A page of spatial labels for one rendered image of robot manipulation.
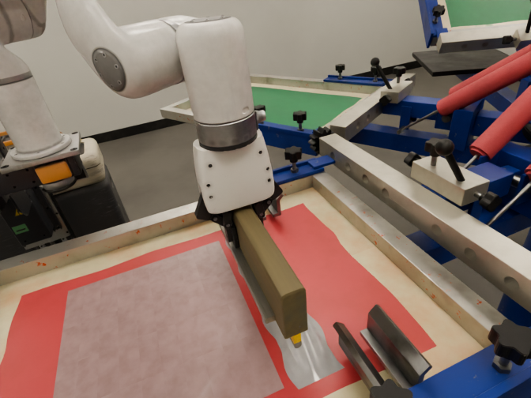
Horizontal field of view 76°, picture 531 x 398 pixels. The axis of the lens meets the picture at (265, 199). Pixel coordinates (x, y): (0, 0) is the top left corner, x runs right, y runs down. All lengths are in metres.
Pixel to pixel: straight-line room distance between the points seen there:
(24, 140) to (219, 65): 0.60
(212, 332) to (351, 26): 4.76
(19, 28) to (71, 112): 3.52
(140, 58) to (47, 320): 0.50
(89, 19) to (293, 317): 0.37
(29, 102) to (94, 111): 3.49
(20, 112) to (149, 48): 0.52
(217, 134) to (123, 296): 0.40
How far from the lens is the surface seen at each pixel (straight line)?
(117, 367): 0.60
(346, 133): 0.99
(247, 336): 0.56
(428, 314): 0.60
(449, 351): 0.57
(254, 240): 0.43
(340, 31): 5.02
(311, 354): 0.53
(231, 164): 0.43
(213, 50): 0.38
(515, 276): 0.59
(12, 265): 0.85
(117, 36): 0.40
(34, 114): 0.89
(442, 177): 0.69
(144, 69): 0.40
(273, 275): 0.38
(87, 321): 0.69
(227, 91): 0.39
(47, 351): 0.68
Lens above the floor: 1.41
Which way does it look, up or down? 33 degrees down
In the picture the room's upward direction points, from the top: 8 degrees counter-clockwise
